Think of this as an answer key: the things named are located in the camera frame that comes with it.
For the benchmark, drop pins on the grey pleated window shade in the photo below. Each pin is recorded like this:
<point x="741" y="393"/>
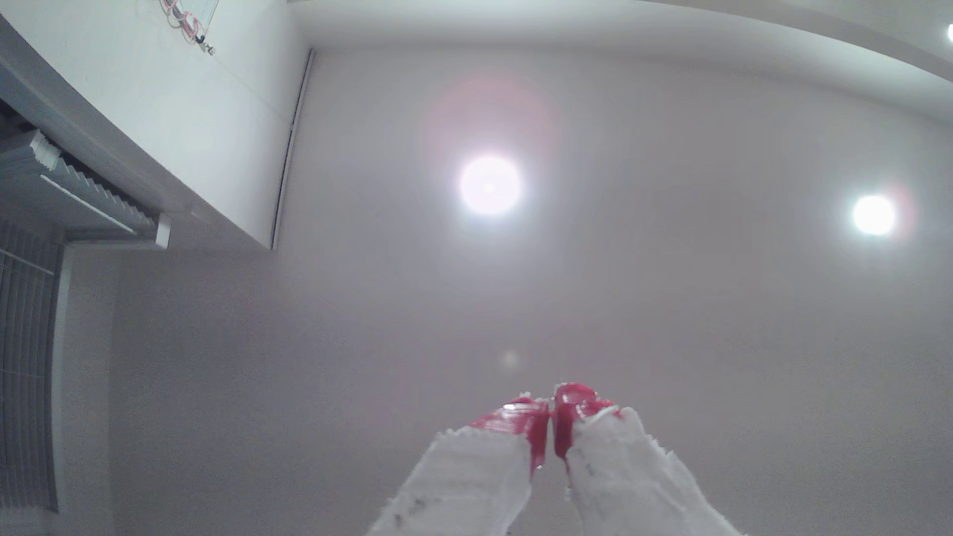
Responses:
<point x="26" y="372"/>

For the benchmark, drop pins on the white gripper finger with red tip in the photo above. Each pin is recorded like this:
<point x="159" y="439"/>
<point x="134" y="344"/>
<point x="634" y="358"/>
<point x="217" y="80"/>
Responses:
<point x="469" y="476"/>
<point x="625" y="476"/>

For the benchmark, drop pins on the white slatted window blind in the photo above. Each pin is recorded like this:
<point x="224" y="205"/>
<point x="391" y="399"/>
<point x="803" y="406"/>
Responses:
<point x="82" y="190"/>

